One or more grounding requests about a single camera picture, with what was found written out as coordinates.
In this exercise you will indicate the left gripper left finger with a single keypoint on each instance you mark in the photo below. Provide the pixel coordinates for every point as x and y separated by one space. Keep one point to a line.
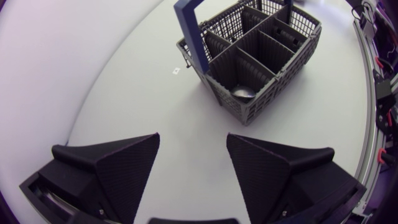
124 174

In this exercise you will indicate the grey cutlery basket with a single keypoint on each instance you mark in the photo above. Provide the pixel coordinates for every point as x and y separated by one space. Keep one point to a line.
248 59

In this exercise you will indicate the steel spoon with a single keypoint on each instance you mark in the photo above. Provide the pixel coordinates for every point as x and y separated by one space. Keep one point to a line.
243 91

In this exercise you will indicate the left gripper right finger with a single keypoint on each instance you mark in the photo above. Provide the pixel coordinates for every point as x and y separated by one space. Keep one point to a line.
264 177

